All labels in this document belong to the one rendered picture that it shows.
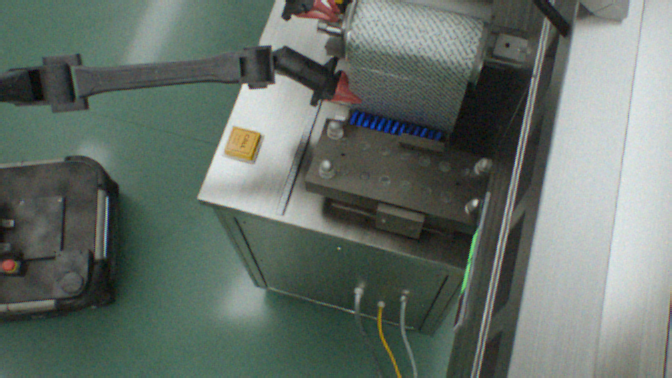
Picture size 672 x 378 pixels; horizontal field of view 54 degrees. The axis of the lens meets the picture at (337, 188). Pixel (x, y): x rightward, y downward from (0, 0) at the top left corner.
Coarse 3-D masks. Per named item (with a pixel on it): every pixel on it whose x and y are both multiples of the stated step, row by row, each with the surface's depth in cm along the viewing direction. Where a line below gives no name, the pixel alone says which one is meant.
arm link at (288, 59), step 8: (288, 48) 135; (280, 56) 135; (288, 56) 134; (296, 56) 135; (304, 56) 136; (280, 64) 134; (288, 64) 134; (296, 64) 135; (304, 64) 137; (280, 72) 136; (288, 72) 135; (296, 72) 135
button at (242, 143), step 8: (232, 128) 158; (240, 128) 158; (232, 136) 157; (240, 136) 157; (248, 136) 157; (256, 136) 157; (232, 144) 156; (240, 144) 156; (248, 144) 156; (256, 144) 157; (232, 152) 155; (240, 152) 155; (248, 152) 155; (248, 160) 157
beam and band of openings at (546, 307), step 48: (576, 0) 82; (576, 48) 79; (624, 48) 78; (576, 96) 76; (624, 96) 76; (528, 144) 96; (576, 144) 74; (624, 144) 74; (528, 192) 82; (576, 192) 71; (528, 240) 72; (576, 240) 69; (528, 288) 67; (576, 288) 67; (528, 336) 66; (576, 336) 66
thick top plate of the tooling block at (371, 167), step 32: (352, 128) 145; (320, 160) 142; (352, 160) 142; (384, 160) 142; (416, 160) 142; (448, 160) 142; (320, 192) 144; (352, 192) 139; (384, 192) 139; (416, 192) 139; (448, 192) 139; (480, 192) 139; (448, 224) 140
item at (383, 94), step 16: (352, 80) 136; (368, 80) 134; (384, 80) 133; (400, 80) 131; (368, 96) 140; (384, 96) 138; (400, 96) 136; (416, 96) 135; (432, 96) 133; (448, 96) 131; (368, 112) 147; (384, 112) 144; (400, 112) 142; (416, 112) 141; (432, 112) 139; (448, 112) 137; (432, 128) 145; (448, 128) 143
